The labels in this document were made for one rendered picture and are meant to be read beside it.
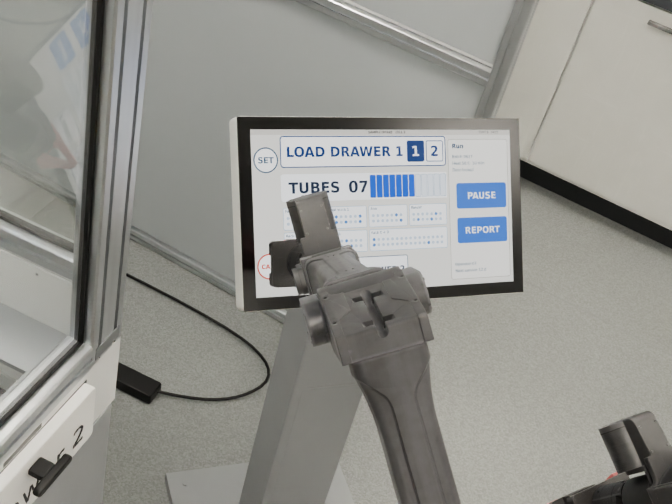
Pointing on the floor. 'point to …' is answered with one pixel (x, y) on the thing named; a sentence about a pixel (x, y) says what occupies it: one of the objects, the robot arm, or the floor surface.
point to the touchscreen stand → (288, 433)
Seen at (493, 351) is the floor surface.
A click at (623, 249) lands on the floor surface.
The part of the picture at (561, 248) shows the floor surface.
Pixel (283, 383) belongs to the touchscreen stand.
